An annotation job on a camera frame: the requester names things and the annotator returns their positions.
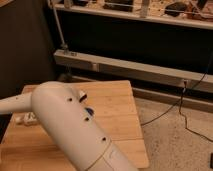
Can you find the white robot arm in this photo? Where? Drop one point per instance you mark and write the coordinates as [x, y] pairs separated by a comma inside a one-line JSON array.
[[57, 107]]

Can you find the grey metal shelf frame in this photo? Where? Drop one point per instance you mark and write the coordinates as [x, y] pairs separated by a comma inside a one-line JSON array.
[[150, 74]]

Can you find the thin metal rod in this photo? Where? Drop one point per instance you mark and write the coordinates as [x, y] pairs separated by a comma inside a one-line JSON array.
[[63, 44]]

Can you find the white rectangular box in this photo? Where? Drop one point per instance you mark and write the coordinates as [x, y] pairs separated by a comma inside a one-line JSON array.
[[27, 119]]

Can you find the black object at floor edge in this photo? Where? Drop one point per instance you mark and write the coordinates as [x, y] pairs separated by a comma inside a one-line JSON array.
[[211, 161]]

